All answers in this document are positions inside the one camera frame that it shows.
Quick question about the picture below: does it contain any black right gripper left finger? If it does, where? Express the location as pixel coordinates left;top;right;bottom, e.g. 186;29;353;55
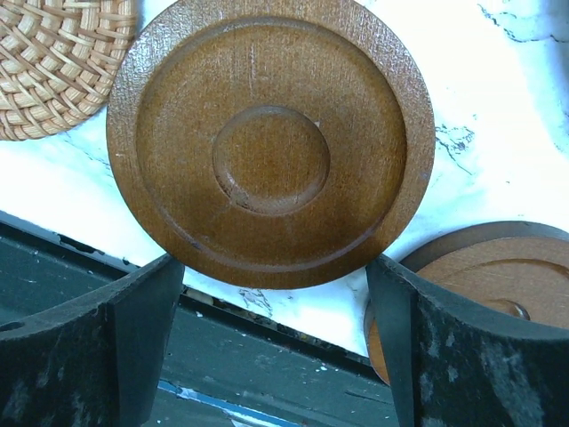
1;255;184;426

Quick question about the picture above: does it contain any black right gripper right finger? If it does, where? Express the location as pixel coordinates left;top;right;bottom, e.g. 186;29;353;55
366;255;568;426

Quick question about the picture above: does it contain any brown wooden coaster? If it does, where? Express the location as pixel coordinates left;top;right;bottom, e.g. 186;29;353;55
362;220;569;386
107;1;435;289

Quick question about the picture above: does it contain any woven rattan coaster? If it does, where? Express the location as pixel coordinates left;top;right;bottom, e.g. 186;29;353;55
1;0;138;141

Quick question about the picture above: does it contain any black metal base rail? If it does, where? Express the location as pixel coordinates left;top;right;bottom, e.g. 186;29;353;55
1;214;397;426

